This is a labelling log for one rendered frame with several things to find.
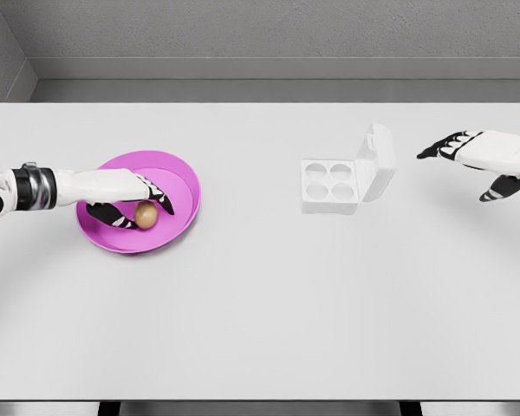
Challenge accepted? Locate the white egg box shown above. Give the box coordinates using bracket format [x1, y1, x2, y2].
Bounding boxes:
[300, 122, 398, 216]

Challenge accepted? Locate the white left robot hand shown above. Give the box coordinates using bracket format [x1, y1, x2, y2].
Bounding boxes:
[75, 168, 176, 230]

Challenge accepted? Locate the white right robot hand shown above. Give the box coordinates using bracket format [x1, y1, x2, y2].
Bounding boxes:
[416, 129, 520, 204]

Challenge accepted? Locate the brown egg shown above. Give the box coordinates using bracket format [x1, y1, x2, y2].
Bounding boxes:
[133, 200, 159, 231]

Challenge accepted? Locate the pink round plate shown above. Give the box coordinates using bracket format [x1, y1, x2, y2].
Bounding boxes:
[75, 150, 201, 255]

